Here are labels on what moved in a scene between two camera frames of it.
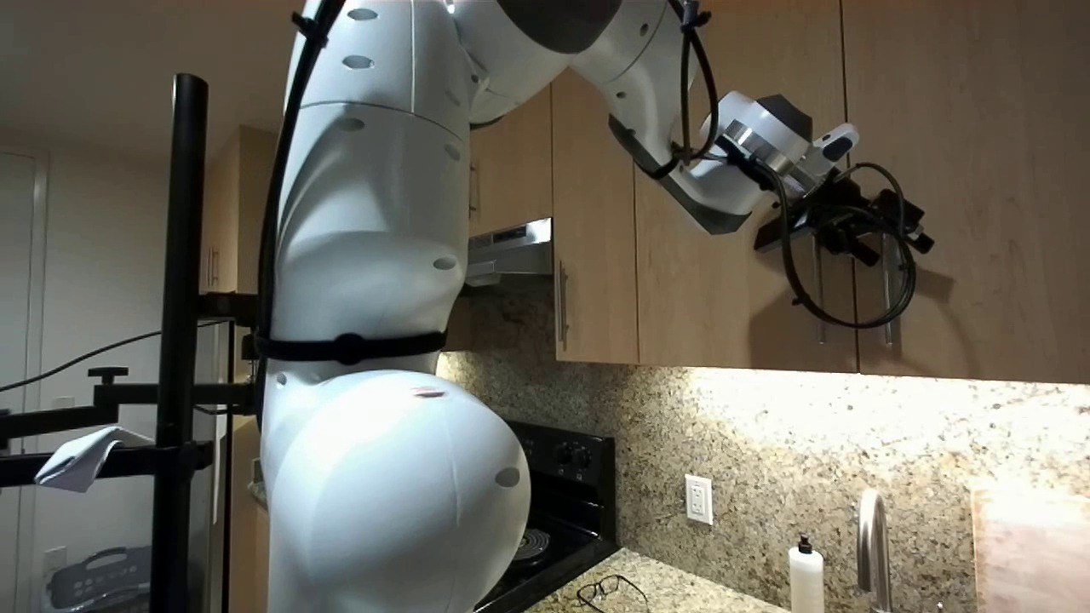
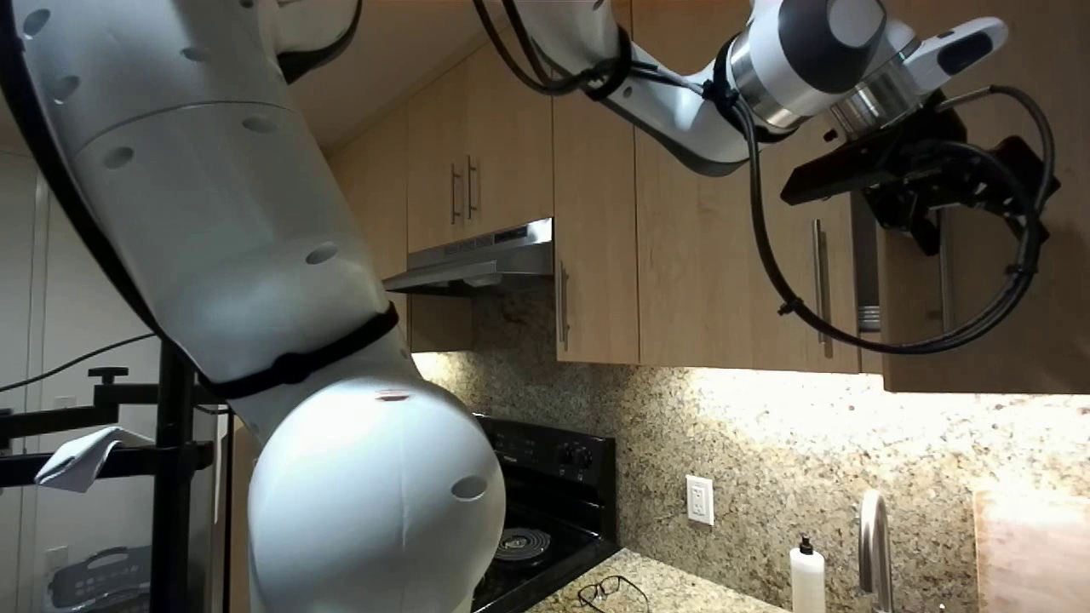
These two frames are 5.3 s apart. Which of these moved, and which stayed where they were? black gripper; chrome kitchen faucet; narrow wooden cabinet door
Moved: black gripper
Stayed: chrome kitchen faucet; narrow wooden cabinet door
